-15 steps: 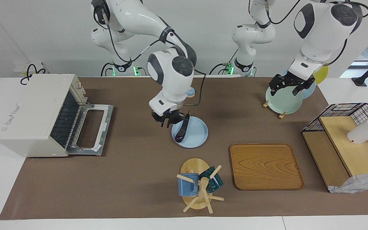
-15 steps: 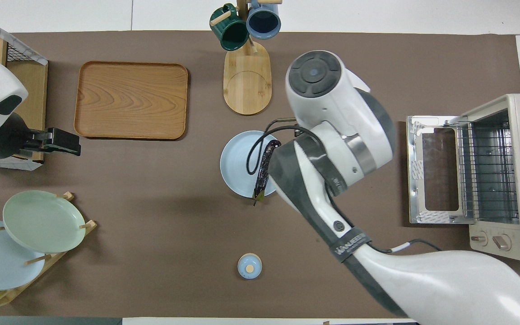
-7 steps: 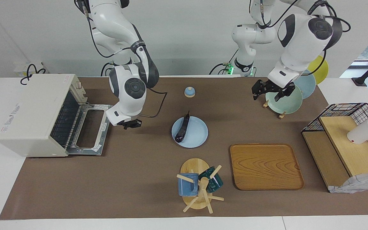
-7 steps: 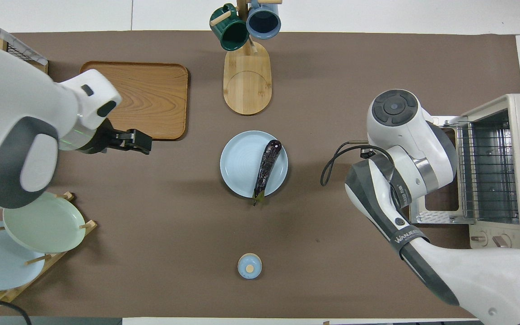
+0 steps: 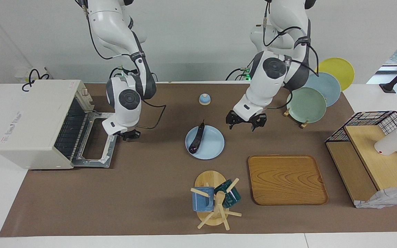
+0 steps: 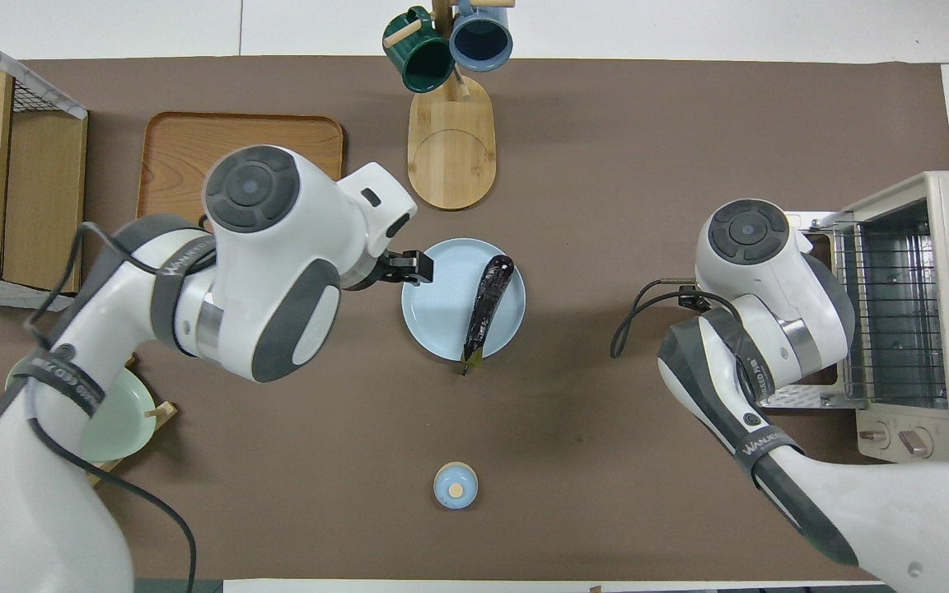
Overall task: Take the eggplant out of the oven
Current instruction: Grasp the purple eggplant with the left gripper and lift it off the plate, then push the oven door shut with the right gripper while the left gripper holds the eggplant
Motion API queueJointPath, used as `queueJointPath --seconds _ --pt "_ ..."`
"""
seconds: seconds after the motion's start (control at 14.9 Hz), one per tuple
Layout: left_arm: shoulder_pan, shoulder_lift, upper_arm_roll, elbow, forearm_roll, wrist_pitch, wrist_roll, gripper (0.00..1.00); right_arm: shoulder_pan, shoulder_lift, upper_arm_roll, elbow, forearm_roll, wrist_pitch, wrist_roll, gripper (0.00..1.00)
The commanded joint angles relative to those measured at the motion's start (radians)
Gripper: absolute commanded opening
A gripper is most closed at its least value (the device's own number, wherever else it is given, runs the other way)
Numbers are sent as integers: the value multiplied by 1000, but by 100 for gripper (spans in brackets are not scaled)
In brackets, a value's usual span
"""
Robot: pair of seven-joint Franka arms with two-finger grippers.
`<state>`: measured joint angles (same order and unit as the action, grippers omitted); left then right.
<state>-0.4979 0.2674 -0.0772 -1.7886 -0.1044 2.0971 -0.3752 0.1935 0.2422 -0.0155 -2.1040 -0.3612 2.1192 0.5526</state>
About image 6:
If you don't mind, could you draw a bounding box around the brown table mat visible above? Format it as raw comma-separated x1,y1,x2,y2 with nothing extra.
0,55,949,582

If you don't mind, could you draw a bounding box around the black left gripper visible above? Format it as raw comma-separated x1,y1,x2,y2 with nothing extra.
350,250,435,292

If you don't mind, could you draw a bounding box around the blue mug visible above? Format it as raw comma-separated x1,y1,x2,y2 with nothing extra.
448,0,515,73

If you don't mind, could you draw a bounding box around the wooden plate rack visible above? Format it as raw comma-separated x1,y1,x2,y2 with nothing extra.
83,353,180,488

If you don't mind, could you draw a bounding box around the glass oven door with handle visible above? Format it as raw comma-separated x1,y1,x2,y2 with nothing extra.
758,209,863,411

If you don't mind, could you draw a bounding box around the dark green mug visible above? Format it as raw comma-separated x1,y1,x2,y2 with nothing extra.
382,7,456,94

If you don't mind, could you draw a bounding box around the pale green plate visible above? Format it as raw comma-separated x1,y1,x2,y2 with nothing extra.
77,366,158,464

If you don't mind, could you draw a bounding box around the dark purple eggplant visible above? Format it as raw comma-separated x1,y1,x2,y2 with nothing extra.
461,254,516,376

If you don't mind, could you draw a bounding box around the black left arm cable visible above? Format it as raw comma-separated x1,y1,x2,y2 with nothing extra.
0,221,199,593

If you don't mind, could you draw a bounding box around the small blue lidded jar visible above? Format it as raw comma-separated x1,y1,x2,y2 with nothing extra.
432,461,479,511

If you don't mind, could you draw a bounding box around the metal wire oven rack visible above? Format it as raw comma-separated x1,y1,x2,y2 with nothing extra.
832,220,949,407

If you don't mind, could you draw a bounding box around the wooden mug tree stand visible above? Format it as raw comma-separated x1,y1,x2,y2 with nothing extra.
384,0,517,212

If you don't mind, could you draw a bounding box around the light blue ridged plate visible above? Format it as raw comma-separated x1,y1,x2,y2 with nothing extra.
400,237,527,362

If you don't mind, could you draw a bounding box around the wooden serving tray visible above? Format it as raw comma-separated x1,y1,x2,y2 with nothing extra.
134,112,345,257

